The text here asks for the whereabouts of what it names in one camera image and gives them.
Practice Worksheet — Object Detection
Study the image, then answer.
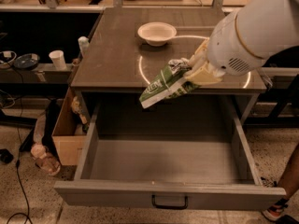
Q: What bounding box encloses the green jalapeno chip bag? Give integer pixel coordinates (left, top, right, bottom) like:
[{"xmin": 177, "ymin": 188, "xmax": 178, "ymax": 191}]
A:
[{"xmin": 139, "ymin": 58, "xmax": 198, "ymax": 108}]

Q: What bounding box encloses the white paper cup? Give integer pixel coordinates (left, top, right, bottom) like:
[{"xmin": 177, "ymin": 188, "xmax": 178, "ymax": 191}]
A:
[{"xmin": 49, "ymin": 50, "xmax": 66, "ymax": 70}]

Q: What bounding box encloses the black drawer handle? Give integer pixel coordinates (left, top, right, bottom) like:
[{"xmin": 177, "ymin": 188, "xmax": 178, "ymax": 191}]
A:
[{"xmin": 151, "ymin": 195, "xmax": 189, "ymax": 210}]

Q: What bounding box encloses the grey counter cabinet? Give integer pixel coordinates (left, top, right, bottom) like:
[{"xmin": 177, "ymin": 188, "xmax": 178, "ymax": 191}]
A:
[{"xmin": 71, "ymin": 7, "xmax": 265, "ymax": 127}]

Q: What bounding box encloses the white bowl with items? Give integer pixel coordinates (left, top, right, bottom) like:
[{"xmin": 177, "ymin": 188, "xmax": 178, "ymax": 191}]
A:
[{"xmin": 0, "ymin": 50, "xmax": 17, "ymax": 69}]

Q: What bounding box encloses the clear plastic bottle on floor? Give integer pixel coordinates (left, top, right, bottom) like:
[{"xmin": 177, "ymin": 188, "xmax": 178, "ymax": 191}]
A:
[{"xmin": 31, "ymin": 144, "xmax": 61, "ymax": 176}]

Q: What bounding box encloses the grey low shelf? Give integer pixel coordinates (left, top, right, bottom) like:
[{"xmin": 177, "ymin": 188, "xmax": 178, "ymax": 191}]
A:
[{"xmin": 0, "ymin": 63, "xmax": 72, "ymax": 84}]

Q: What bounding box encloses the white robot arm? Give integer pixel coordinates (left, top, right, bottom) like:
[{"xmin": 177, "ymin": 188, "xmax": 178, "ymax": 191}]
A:
[{"xmin": 184, "ymin": 0, "xmax": 299, "ymax": 86}]

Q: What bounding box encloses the orange white sneaker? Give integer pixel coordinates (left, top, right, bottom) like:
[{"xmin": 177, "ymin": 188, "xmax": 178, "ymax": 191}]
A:
[{"xmin": 262, "ymin": 199, "xmax": 288, "ymax": 222}]

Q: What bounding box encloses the white plastic bottle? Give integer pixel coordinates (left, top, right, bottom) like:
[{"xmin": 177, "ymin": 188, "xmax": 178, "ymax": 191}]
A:
[{"xmin": 78, "ymin": 36, "xmax": 90, "ymax": 56}]

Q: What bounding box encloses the black cable on floor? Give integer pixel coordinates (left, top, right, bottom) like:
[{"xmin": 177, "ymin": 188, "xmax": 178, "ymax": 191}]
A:
[{"xmin": 6, "ymin": 59, "xmax": 34, "ymax": 224}]

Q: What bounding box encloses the white paper bowl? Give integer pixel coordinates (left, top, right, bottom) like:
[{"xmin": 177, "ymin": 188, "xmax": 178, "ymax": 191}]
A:
[{"xmin": 137, "ymin": 22, "xmax": 177, "ymax": 47}]

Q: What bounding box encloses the small black floor object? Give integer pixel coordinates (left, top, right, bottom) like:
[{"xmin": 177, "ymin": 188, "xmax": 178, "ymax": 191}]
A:
[{"xmin": 0, "ymin": 148, "xmax": 13, "ymax": 164}]

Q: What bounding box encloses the person leg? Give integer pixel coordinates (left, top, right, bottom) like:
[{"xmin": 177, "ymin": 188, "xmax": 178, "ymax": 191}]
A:
[{"xmin": 278, "ymin": 144, "xmax": 299, "ymax": 200}]

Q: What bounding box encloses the cardboard box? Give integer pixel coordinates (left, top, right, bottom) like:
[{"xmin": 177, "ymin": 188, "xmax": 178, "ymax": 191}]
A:
[{"xmin": 52, "ymin": 89, "xmax": 89, "ymax": 166}]

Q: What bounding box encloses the dark round plate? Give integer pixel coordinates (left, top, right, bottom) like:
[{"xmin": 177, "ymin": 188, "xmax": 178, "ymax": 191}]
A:
[{"xmin": 13, "ymin": 53, "xmax": 39, "ymax": 70}]

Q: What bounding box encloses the grey open top drawer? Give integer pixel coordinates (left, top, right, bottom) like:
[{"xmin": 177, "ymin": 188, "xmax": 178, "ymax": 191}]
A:
[{"xmin": 55, "ymin": 96, "xmax": 285, "ymax": 210}]

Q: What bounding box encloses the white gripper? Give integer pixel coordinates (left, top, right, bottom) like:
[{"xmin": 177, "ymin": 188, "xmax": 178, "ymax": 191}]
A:
[{"xmin": 184, "ymin": 11, "xmax": 265, "ymax": 86}]

